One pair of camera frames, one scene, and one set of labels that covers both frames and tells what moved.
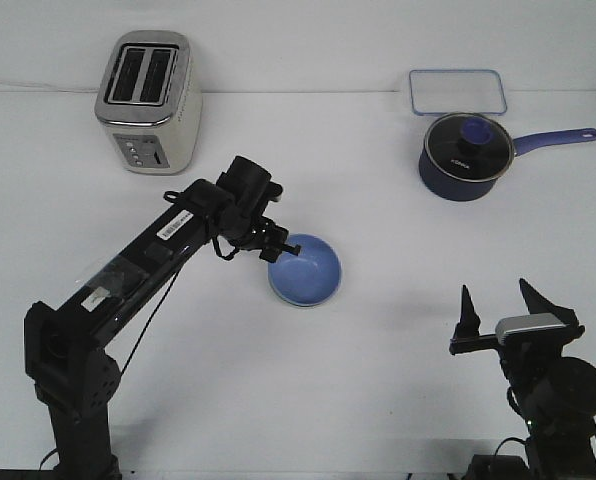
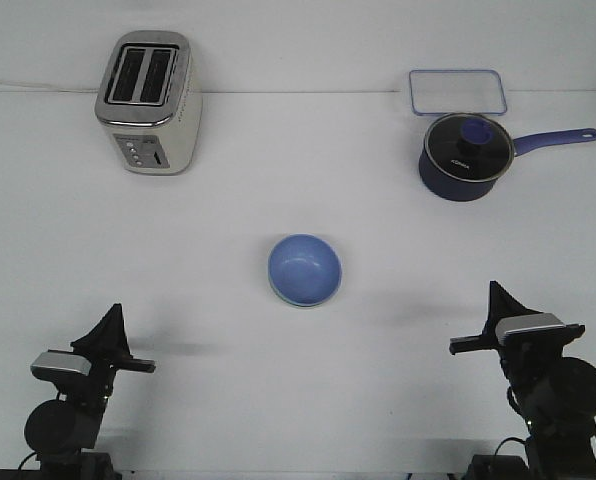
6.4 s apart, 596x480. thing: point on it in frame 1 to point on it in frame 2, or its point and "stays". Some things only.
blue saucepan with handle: [464, 156] stays
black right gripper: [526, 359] to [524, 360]
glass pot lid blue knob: [469, 147] stays
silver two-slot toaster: [150, 100] stays
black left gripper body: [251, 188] to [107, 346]
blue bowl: [309, 278] stays
